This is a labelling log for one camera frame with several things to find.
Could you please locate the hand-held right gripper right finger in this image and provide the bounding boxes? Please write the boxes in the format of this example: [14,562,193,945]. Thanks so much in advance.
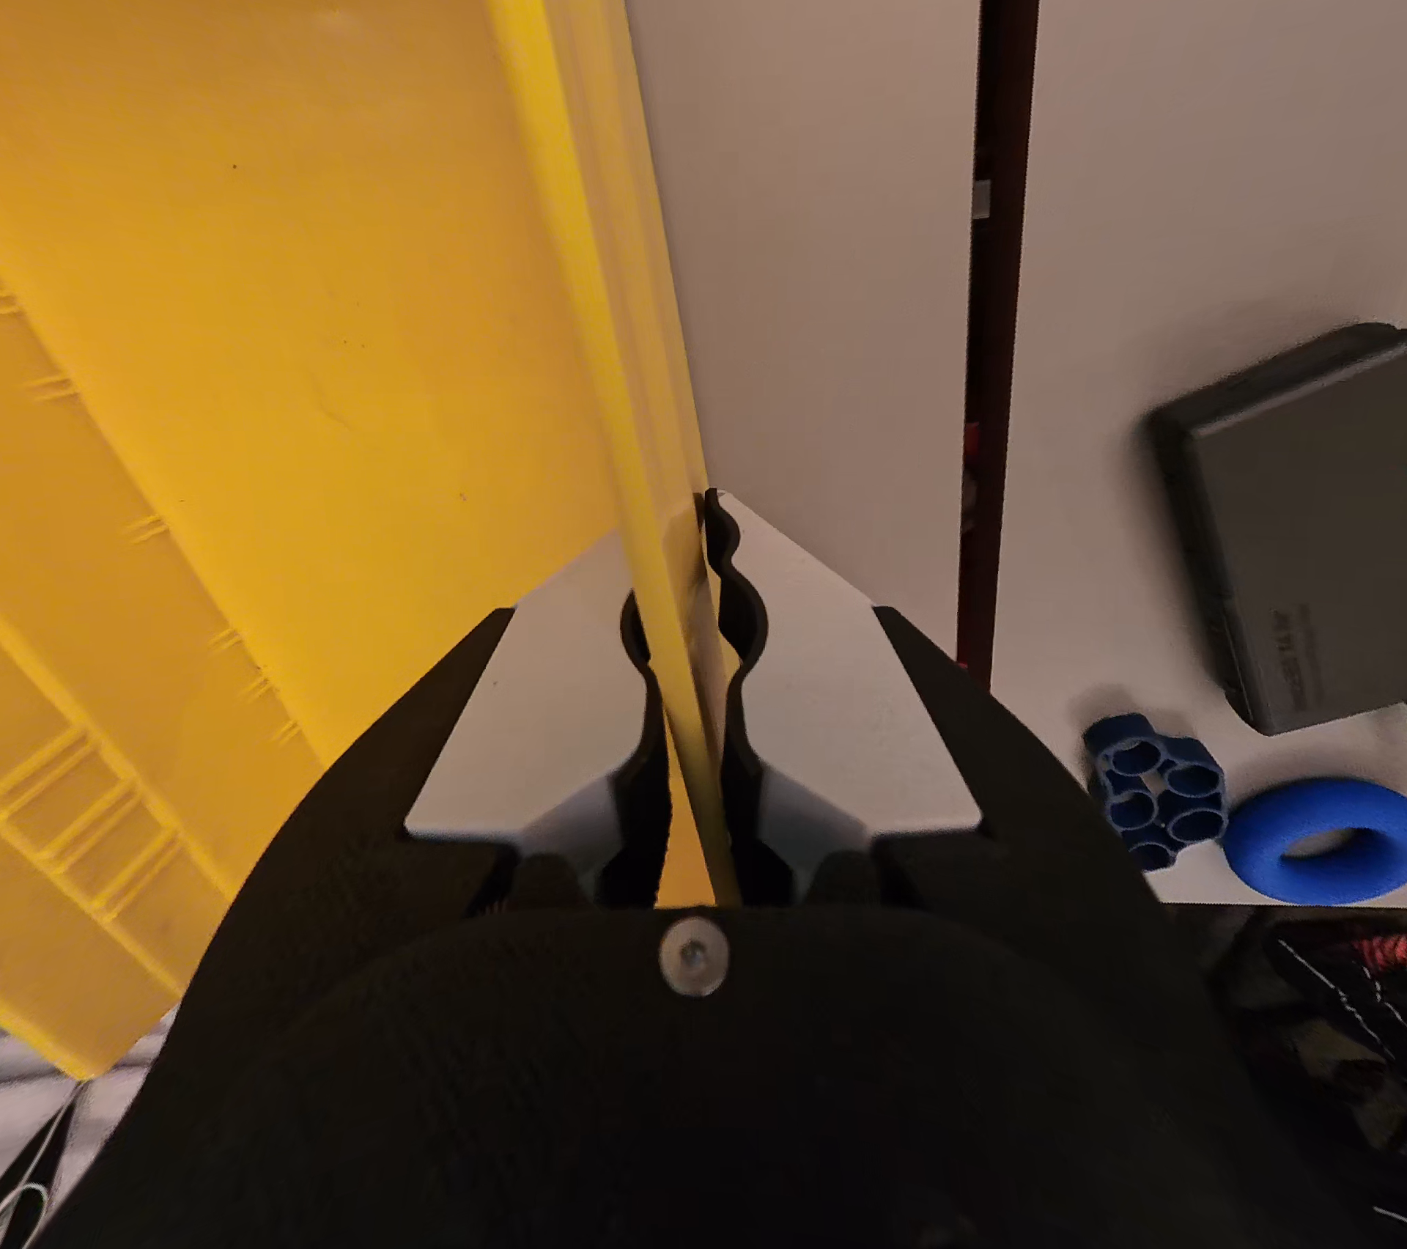
[704,490,983,905]

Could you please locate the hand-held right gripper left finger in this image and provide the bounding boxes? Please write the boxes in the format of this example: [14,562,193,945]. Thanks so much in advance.
[405,528,675,905]

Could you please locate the yellow plastic bin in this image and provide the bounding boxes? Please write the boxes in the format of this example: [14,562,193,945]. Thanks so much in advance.
[0,0,741,1081]

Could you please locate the blue holed plastic part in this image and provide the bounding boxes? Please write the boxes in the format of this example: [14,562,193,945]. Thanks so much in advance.
[1082,713,1227,871]

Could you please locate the grey flat case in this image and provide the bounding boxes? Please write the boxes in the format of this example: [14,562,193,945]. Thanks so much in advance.
[1148,322,1407,736]

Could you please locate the dark patterned cloth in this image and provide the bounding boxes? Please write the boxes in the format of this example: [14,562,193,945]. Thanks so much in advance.
[1210,908,1407,1163]

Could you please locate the blue foam ring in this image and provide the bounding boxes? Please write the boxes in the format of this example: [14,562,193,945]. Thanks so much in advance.
[1223,776,1407,906]

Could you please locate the thin cables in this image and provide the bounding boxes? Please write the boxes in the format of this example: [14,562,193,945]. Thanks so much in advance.
[0,1074,93,1242]

